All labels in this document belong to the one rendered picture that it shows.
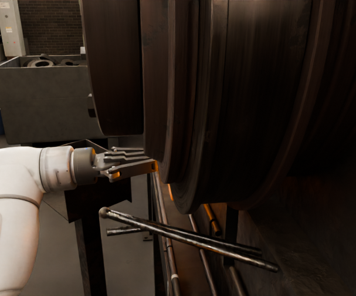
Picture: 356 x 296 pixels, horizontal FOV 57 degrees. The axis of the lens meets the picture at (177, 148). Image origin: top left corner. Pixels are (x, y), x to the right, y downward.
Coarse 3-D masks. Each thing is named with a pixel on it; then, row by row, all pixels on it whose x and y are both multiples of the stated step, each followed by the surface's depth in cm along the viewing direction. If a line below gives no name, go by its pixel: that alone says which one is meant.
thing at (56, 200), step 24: (72, 144) 112; (96, 144) 110; (72, 192) 87; (96, 192) 92; (120, 192) 98; (72, 216) 89; (96, 216) 104; (96, 240) 107; (96, 264) 110; (96, 288) 113
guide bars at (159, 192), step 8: (160, 184) 90; (160, 192) 85; (160, 200) 81; (160, 208) 78; (168, 224) 71; (168, 240) 64; (168, 248) 62; (168, 256) 60; (168, 264) 59; (176, 272) 56; (176, 280) 54; (176, 288) 53
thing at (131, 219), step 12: (108, 216) 39; (120, 216) 39; (132, 216) 39; (108, 228) 40; (120, 228) 41; (132, 228) 41; (144, 228) 38; (156, 228) 38; (168, 228) 39; (180, 228) 40; (180, 240) 37; (192, 240) 37; (204, 240) 37; (216, 240) 40; (216, 252) 36; (228, 252) 36; (240, 252) 36; (252, 252) 40; (252, 264) 36; (264, 264) 35; (276, 264) 35
